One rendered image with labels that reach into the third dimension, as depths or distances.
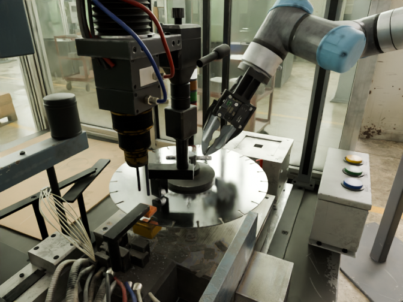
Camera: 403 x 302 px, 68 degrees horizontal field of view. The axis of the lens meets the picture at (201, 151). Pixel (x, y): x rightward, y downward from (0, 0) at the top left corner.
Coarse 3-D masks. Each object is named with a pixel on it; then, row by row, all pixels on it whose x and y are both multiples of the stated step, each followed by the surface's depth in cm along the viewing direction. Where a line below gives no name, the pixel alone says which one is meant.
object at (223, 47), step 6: (216, 48) 47; (222, 48) 47; (228, 48) 48; (210, 54) 45; (216, 54) 46; (222, 54) 47; (228, 54) 48; (198, 60) 44; (204, 60) 44; (210, 60) 45; (198, 66) 44
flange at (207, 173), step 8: (200, 168) 64; (208, 168) 64; (200, 176) 61; (208, 176) 61; (168, 184) 60; (176, 184) 59; (184, 184) 59; (192, 184) 59; (200, 184) 59; (208, 184) 60
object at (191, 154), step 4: (188, 148) 65; (192, 148) 65; (188, 152) 62; (192, 152) 62; (168, 156) 61; (172, 156) 61; (188, 156) 60; (192, 156) 60; (196, 156) 61; (200, 156) 61; (204, 156) 61; (208, 156) 61; (188, 160) 59; (192, 160) 60; (196, 160) 61; (200, 160) 61; (204, 160) 61; (208, 160) 61
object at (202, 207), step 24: (120, 168) 67; (144, 168) 67; (216, 168) 67; (240, 168) 67; (120, 192) 58; (144, 192) 58; (168, 192) 58; (192, 192) 58; (216, 192) 58; (240, 192) 58; (264, 192) 58; (168, 216) 51; (192, 216) 51; (216, 216) 51; (240, 216) 51
